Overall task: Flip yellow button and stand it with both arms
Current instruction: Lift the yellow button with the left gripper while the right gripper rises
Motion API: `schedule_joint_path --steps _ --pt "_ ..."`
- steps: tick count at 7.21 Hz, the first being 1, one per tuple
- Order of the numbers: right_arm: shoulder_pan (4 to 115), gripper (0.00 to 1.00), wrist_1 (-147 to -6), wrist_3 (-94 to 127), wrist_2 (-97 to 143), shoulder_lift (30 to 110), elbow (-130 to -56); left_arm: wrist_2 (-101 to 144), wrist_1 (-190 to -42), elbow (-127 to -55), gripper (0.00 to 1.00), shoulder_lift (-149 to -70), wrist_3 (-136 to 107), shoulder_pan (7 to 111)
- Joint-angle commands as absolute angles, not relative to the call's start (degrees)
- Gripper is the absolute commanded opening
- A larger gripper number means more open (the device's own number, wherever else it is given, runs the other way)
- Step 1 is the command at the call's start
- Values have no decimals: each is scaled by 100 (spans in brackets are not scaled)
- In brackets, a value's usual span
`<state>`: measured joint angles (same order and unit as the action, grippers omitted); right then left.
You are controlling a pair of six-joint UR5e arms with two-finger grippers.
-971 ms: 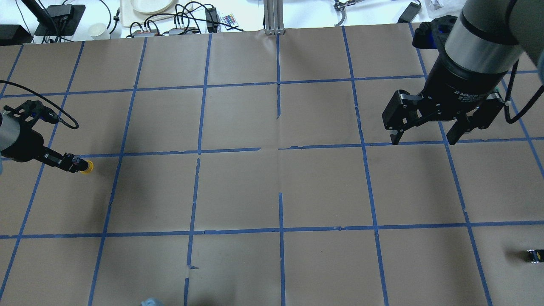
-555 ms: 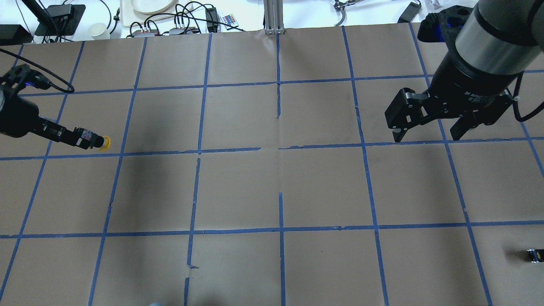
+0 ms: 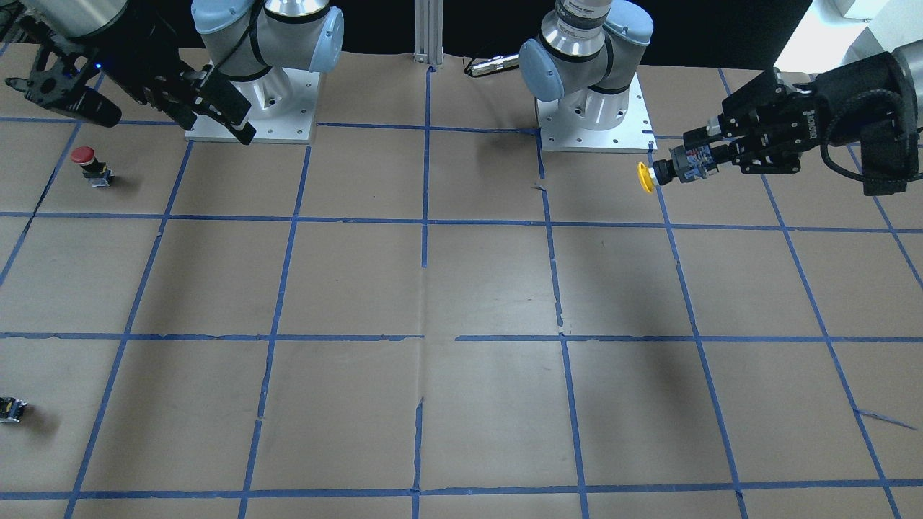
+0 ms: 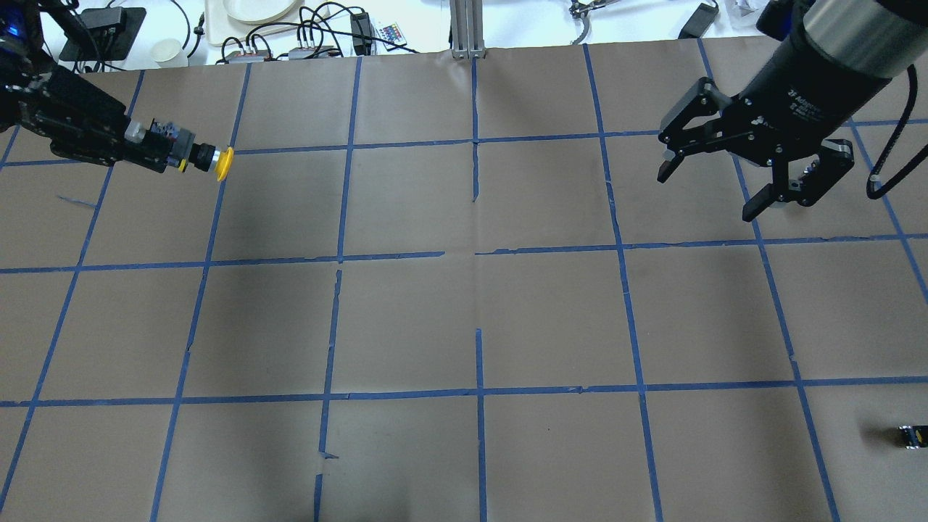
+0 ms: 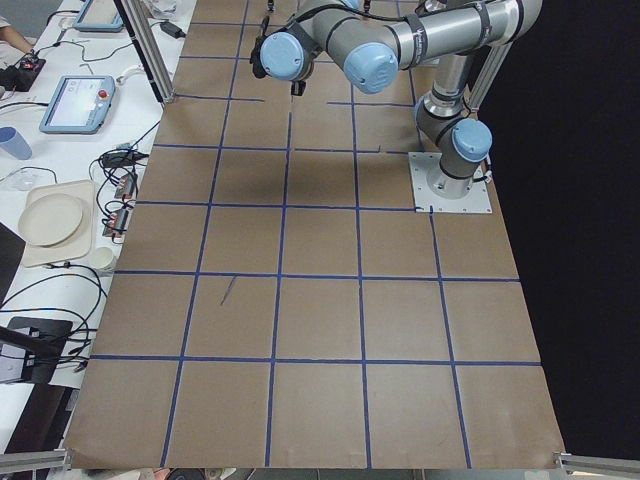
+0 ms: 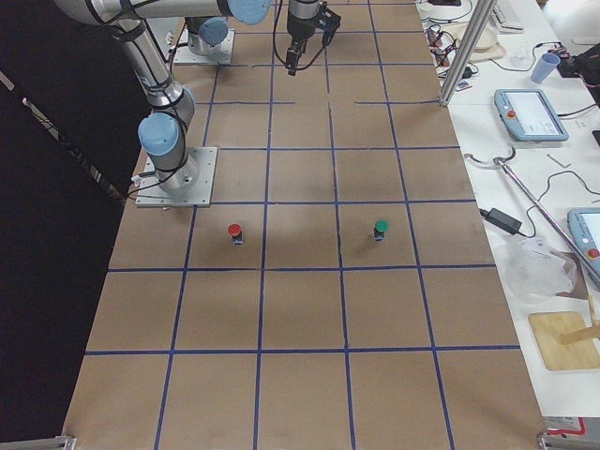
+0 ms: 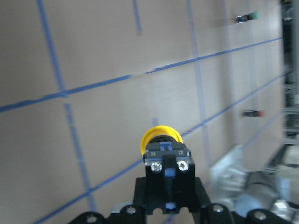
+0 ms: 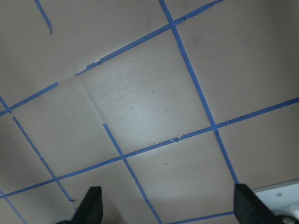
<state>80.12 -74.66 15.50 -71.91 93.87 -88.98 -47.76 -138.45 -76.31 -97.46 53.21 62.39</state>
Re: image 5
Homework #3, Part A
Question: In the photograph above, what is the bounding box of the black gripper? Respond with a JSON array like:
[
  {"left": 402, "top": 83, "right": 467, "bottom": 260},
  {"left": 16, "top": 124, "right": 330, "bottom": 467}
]
[{"left": 290, "top": 80, "right": 307, "bottom": 96}]

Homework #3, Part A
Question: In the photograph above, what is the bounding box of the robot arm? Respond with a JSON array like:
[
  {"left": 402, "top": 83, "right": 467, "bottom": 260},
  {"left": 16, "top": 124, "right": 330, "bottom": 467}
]
[{"left": 250, "top": 0, "right": 542, "bottom": 200}]

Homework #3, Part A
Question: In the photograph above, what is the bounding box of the black power adapter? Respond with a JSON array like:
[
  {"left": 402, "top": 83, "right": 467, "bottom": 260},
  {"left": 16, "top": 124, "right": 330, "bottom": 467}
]
[{"left": 160, "top": 21, "right": 186, "bottom": 39}]

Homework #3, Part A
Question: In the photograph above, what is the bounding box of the far teach pendant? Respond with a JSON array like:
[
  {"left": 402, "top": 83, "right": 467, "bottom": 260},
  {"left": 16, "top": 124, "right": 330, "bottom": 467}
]
[{"left": 73, "top": 0, "right": 124, "bottom": 33}]

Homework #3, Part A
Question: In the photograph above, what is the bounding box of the teach pendant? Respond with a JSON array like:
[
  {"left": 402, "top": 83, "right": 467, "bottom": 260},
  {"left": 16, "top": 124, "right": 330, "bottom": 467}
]
[
  {"left": 39, "top": 75, "right": 116, "bottom": 134},
  {"left": 73, "top": 0, "right": 124, "bottom": 33}
]

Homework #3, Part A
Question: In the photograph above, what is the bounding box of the near teach pendant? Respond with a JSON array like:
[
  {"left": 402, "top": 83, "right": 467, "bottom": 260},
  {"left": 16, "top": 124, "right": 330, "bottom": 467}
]
[{"left": 39, "top": 75, "right": 116, "bottom": 134}]

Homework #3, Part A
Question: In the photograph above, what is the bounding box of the white paper cup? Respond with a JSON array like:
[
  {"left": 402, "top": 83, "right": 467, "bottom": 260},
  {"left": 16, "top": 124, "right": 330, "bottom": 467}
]
[{"left": 88, "top": 247, "right": 118, "bottom": 275}]

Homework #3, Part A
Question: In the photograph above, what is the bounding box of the beige tray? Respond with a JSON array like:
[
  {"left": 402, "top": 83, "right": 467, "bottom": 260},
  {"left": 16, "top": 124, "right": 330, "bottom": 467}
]
[{"left": 18, "top": 180, "right": 96, "bottom": 268}]

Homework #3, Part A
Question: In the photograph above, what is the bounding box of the beige round plate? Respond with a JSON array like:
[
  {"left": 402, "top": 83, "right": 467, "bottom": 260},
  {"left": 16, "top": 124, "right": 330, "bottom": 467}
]
[{"left": 18, "top": 193, "right": 83, "bottom": 246}]

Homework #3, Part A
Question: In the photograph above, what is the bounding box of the blue plastic cup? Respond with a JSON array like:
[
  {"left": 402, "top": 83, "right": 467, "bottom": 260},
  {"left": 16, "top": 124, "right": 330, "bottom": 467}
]
[{"left": 0, "top": 126, "right": 32, "bottom": 160}]

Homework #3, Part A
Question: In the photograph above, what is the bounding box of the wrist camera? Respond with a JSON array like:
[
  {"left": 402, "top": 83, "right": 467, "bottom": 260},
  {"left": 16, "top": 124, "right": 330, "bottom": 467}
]
[{"left": 249, "top": 15, "right": 270, "bottom": 79}]

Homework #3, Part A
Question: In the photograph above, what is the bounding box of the aluminium frame post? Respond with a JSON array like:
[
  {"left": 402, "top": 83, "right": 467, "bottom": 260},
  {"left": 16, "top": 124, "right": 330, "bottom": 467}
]
[{"left": 114, "top": 0, "right": 175, "bottom": 104}]

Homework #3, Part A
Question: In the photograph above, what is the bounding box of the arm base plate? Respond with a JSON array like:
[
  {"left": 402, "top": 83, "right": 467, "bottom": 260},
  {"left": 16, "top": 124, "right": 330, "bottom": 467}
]
[{"left": 408, "top": 152, "right": 492, "bottom": 214}]

